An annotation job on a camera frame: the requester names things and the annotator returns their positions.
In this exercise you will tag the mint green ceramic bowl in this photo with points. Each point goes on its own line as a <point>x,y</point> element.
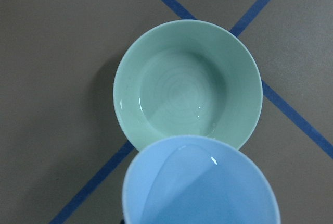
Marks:
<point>187,77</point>

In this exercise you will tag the light blue plastic cup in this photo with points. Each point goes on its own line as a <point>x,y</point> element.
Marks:
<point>191,179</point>

